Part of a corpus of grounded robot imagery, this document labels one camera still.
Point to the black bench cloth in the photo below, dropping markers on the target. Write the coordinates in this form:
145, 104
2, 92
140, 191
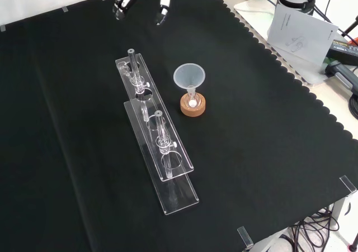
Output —
251, 151

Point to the clear acrylic funnel stand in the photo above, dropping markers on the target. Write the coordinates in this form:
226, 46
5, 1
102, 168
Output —
167, 148

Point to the white table leg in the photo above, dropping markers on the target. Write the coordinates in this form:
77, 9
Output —
340, 211

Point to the black tripod leg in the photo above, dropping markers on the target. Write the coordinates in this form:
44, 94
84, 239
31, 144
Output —
351, 27

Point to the translucent plastic funnel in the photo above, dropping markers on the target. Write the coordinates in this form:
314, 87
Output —
189, 74

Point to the white paper booklet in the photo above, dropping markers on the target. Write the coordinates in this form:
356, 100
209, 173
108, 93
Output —
302, 34

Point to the pale board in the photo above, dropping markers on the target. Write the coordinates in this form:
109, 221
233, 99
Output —
251, 14

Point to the clear cloth clip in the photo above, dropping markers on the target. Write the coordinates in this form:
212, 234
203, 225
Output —
348, 184
245, 237

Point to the grey and green plug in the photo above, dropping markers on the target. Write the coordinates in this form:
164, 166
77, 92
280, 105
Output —
342, 73

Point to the round-bottom glass flask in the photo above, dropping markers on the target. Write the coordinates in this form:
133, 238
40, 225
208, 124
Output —
196, 98

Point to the black power adapter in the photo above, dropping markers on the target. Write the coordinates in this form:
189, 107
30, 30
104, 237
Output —
344, 50

